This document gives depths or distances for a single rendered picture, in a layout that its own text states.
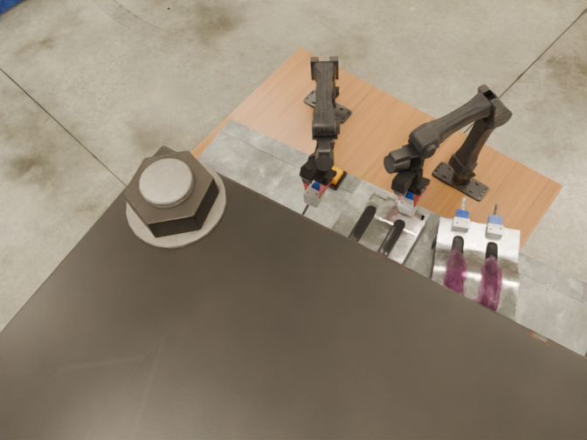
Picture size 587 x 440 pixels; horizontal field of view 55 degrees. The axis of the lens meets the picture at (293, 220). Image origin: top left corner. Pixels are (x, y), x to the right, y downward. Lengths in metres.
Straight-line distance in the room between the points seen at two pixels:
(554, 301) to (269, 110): 1.25
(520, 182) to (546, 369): 1.62
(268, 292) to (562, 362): 0.29
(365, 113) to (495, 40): 1.68
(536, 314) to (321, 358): 1.44
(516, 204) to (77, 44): 3.00
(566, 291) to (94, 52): 3.12
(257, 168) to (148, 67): 1.78
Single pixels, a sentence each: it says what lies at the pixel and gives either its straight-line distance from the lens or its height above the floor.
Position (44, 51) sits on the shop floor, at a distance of 4.15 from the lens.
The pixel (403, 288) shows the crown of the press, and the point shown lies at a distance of 0.58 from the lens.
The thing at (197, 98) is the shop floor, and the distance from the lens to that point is 3.49.
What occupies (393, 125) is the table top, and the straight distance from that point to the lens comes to 2.23.
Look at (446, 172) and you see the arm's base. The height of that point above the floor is 0.81.
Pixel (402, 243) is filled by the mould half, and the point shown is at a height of 0.89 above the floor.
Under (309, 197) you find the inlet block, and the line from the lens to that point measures 1.85.
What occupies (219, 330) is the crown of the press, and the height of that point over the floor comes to 2.00.
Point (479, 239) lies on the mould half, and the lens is 1.94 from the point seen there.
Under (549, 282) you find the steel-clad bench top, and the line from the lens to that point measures 2.00.
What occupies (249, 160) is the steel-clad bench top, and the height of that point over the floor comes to 0.80.
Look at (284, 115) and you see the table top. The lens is 2.27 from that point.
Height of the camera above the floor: 2.54
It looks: 61 degrees down
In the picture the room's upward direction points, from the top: 9 degrees counter-clockwise
